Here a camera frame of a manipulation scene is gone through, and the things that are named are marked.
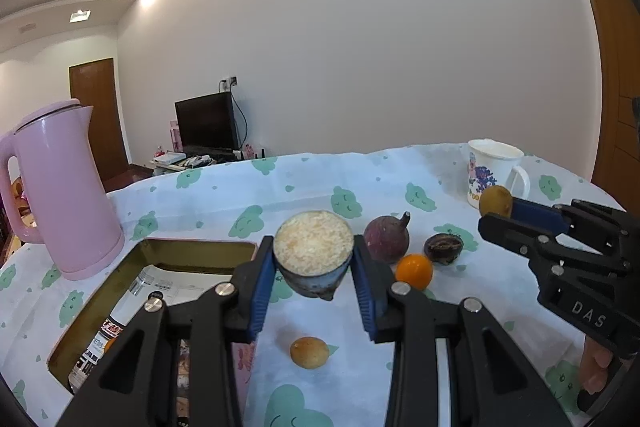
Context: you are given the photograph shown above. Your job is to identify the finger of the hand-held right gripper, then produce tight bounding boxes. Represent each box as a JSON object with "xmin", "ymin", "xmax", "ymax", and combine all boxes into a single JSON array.
[
  {"xmin": 55, "ymin": 236, "xmax": 276, "ymax": 427},
  {"xmin": 510, "ymin": 198, "xmax": 631, "ymax": 235},
  {"xmin": 477, "ymin": 214, "xmax": 627, "ymax": 276},
  {"xmin": 351, "ymin": 234, "xmax": 573, "ymax": 427}
]

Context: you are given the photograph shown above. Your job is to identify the small olive-brown fruit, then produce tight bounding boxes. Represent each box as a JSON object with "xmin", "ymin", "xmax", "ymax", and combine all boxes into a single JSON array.
[{"xmin": 478, "ymin": 186, "xmax": 513, "ymax": 219}]

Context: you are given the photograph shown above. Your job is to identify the small orange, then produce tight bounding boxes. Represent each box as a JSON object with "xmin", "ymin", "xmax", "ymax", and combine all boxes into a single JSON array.
[{"xmin": 395, "ymin": 254, "xmax": 434, "ymax": 291}]

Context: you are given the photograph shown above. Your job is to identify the purple passion fruit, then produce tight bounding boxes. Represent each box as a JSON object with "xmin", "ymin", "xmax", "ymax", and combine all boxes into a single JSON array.
[{"xmin": 363, "ymin": 211, "xmax": 412, "ymax": 264}]

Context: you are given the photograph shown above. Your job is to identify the dark wrinkled fruit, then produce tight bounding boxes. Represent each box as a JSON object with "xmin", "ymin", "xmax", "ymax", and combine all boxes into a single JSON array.
[{"xmin": 424, "ymin": 233, "xmax": 463, "ymax": 266}]

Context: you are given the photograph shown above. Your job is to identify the small tan fruit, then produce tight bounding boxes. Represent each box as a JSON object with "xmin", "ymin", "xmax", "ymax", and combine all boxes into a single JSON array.
[{"xmin": 290, "ymin": 336, "xmax": 329, "ymax": 370}]

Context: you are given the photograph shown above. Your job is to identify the pink tin box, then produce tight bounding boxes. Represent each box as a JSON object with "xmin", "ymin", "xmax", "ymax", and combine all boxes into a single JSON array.
[{"xmin": 47, "ymin": 237, "xmax": 258, "ymax": 427}]

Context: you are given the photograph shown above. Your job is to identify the person's right hand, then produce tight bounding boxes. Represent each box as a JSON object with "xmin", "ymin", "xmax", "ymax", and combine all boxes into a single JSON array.
[{"xmin": 581, "ymin": 336, "xmax": 614, "ymax": 394}]

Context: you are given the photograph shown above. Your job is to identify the white printed mug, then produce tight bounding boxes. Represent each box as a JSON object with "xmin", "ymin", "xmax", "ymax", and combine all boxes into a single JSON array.
[{"xmin": 467, "ymin": 139, "xmax": 531, "ymax": 210}]

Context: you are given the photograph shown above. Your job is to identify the white printed packet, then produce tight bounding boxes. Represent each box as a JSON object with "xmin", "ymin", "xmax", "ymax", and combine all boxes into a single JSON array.
[{"xmin": 67, "ymin": 264, "xmax": 236, "ymax": 400}]

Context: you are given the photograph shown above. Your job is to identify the low television stand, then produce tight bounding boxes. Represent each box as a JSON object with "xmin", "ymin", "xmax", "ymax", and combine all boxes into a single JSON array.
[{"xmin": 149, "ymin": 147, "xmax": 266, "ymax": 175}]

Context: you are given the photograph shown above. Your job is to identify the black television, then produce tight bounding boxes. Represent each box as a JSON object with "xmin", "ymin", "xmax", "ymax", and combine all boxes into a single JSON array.
[{"xmin": 175, "ymin": 93, "xmax": 238, "ymax": 151}]

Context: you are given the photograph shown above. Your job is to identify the pink electric kettle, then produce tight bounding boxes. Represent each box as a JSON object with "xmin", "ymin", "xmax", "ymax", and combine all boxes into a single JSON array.
[{"xmin": 0, "ymin": 99, "xmax": 126, "ymax": 281}]

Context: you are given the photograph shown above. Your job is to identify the brown wooden door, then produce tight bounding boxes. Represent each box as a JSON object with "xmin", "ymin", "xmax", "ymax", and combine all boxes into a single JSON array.
[{"xmin": 69, "ymin": 58, "xmax": 132, "ymax": 182}]

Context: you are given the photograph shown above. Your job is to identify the black power cable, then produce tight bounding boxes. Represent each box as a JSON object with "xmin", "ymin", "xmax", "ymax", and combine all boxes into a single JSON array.
[{"xmin": 231, "ymin": 83, "xmax": 249, "ymax": 148}]

